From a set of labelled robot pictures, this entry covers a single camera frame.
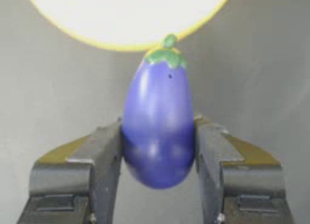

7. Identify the purple toy eggplant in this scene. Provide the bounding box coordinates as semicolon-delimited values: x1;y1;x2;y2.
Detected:
120;33;198;190

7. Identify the yellow plate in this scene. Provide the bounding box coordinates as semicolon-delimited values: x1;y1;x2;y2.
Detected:
23;0;235;53

